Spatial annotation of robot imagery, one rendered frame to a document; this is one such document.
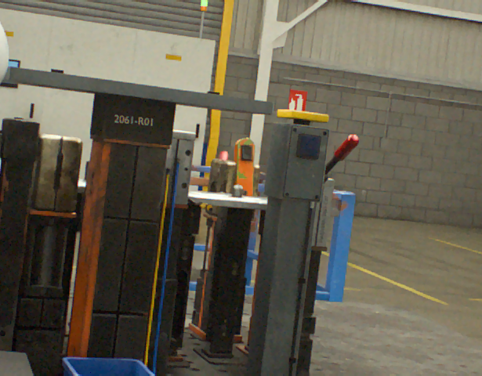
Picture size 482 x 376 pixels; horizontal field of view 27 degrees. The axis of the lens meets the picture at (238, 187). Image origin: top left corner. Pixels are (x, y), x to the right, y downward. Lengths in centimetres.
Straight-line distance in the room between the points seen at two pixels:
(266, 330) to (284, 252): 12
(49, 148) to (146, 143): 20
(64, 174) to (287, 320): 40
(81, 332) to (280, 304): 30
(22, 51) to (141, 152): 819
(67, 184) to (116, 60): 813
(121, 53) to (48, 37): 70
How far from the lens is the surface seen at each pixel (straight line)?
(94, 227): 138
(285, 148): 146
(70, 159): 153
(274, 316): 149
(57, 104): 957
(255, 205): 174
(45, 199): 153
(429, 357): 216
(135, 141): 138
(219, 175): 200
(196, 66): 980
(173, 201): 156
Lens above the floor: 111
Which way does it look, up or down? 3 degrees down
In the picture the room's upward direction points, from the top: 7 degrees clockwise
